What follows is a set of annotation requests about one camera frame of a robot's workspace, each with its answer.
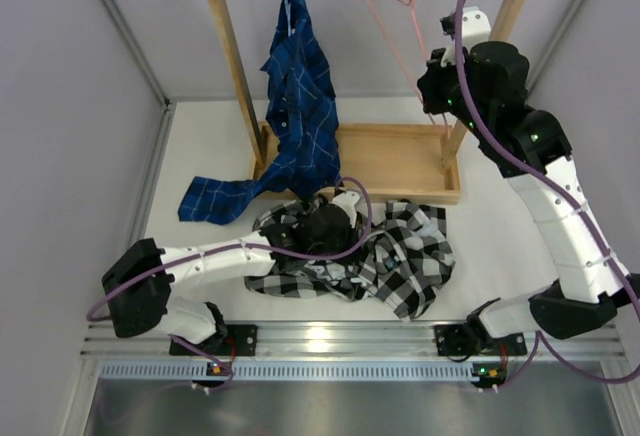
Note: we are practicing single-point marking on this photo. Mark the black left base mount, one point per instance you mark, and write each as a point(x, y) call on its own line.
point(236, 339)

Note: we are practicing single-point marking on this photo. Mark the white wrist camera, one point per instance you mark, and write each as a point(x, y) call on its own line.
point(476, 27)
point(348, 201)

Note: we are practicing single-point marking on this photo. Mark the slotted cable duct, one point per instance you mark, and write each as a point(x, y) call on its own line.
point(298, 371)

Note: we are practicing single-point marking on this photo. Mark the aluminium frame post left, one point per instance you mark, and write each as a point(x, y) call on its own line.
point(140, 61)

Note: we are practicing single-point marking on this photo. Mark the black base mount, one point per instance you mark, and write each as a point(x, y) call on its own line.
point(236, 339)
point(460, 342)

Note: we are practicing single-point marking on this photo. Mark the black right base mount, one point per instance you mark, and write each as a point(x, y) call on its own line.
point(460, 342)

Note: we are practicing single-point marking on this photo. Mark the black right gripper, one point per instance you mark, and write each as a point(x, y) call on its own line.
point(436, 74)

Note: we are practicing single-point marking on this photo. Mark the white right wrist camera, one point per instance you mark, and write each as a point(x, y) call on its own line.
point(476, 27)

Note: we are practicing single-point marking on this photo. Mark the aluminium frame post right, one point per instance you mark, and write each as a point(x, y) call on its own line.
point(541, 31)

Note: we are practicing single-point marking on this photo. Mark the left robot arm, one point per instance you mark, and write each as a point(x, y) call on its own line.
point(150, 288)

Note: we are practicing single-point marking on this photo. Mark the pink wire hanger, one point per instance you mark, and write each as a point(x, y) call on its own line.
point(400, 28)

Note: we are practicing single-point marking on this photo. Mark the aluminium mounting rail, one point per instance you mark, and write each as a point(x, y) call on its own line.
point(342, 340)

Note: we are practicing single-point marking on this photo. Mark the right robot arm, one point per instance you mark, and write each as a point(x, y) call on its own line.
point(533, 154)

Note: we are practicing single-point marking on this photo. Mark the blue plaid shirt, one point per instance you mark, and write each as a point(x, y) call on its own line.
point(303, 116)

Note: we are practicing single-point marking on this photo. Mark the aluminium frame post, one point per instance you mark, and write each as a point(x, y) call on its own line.
point(541, 31)
point(140, 61)

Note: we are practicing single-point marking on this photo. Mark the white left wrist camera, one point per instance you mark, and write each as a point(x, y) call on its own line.
point(348, 201)

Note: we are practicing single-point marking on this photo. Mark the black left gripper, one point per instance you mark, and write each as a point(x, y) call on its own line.
point(352, 236)

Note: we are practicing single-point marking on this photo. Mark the light blue hanger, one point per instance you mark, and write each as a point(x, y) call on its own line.
point(290, 27)

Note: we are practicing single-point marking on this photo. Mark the black white checkered shirt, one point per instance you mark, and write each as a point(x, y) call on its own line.
point(405, 261)

